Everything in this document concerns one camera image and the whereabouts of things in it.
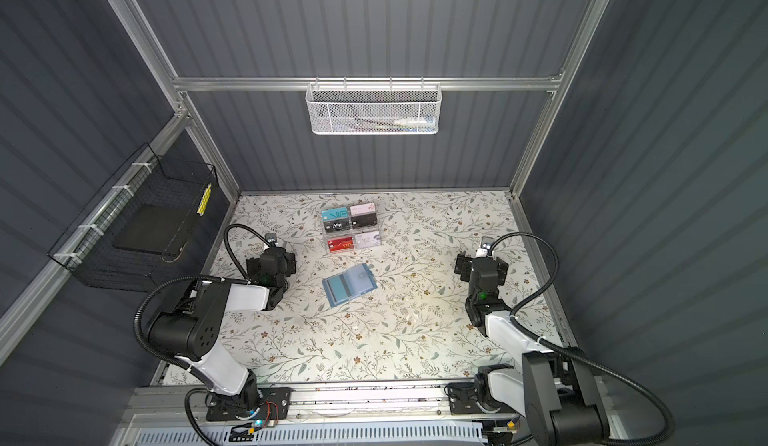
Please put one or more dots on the pink VIP card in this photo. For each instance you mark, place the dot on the pink VIP card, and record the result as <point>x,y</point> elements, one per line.
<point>362,209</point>

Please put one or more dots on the clear acrylic card display stand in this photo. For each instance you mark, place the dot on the clear acrylic card display stand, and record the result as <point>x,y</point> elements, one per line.
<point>350,232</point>

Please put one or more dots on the red VIP card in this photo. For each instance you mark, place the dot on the red VIP card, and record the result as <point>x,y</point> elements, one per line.
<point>341,243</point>

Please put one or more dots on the black gold-line VIP card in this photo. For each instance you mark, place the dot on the black gold-line VIP card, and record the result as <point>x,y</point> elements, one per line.
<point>363,221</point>

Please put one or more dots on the black silver VIP card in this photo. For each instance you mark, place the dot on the black silver VIP card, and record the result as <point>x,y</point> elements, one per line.
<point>337,225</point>

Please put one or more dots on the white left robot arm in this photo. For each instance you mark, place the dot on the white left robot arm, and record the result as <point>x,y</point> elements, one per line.
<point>187,334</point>

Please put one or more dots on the teal VIP card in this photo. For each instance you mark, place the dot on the teal VIP card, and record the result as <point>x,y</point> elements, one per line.
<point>335,214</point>

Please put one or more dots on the pens in white basket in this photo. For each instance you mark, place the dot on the pens in white basket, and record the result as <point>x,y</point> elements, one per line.
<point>412,124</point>

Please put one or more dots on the black wire wall basket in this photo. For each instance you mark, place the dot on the black wire wall basket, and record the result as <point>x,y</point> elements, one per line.
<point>85,249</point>

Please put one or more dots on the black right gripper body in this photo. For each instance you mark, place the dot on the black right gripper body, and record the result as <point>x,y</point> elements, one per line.
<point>467,264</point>

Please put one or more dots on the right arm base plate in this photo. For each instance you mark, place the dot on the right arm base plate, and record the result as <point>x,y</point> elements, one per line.
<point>465,399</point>

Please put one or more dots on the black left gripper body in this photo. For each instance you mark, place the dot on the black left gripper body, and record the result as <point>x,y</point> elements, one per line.
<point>253,267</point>

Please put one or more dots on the yellow marker pen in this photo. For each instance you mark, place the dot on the yellow marker pen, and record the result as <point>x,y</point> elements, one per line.
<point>204,199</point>

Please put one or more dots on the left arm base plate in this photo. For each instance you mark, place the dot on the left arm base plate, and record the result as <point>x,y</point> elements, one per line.
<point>265,403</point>

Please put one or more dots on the blue leather card wallet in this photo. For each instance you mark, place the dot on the blue leather card wallet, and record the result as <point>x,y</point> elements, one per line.
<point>352,283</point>

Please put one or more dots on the black pad in basket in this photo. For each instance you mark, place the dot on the black pad in basket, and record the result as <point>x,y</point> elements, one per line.
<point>154,230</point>

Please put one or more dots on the white diamond VIP card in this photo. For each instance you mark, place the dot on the white diamond VIP card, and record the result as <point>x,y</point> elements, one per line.
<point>368,239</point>

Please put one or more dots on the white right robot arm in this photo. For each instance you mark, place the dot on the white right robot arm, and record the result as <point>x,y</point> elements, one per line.
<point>557,396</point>

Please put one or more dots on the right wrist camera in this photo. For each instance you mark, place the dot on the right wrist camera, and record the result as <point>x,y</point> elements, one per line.
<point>485,248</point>

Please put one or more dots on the white wire mesh basket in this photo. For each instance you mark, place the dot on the white wire mesh basket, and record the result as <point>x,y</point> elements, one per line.
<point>329,107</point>

